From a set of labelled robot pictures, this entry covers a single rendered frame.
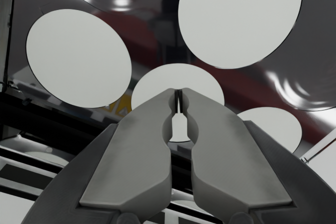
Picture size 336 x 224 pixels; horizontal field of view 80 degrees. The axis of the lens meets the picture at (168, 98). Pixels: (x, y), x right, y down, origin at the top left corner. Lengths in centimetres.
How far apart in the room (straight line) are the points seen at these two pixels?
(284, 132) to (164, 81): 15
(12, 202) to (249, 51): 25
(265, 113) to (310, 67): 6
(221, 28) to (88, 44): 12
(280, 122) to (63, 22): 24
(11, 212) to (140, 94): 15
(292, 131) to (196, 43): 16
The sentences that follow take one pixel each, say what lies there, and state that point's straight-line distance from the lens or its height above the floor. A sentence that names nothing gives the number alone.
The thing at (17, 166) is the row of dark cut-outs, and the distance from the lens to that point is 26.
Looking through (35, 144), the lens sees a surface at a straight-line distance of 26.
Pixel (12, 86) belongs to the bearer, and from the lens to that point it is 29.
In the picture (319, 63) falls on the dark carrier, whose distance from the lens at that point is 24.
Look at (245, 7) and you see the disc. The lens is 19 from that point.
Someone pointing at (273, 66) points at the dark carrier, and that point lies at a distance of 22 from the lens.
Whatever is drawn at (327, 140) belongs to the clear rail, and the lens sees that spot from 31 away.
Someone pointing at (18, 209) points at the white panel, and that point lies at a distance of 24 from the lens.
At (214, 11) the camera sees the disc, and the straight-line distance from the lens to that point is 19.
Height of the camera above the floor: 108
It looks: 59 degrees down
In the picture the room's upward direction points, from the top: 177 degrees counter-clockwise
